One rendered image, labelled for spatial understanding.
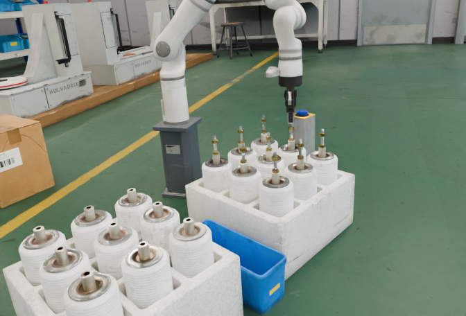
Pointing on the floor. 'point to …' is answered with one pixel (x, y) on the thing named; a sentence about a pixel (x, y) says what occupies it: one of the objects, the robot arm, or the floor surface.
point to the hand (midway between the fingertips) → (290, 117)
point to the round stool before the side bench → (231, 38)
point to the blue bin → (254, 267)
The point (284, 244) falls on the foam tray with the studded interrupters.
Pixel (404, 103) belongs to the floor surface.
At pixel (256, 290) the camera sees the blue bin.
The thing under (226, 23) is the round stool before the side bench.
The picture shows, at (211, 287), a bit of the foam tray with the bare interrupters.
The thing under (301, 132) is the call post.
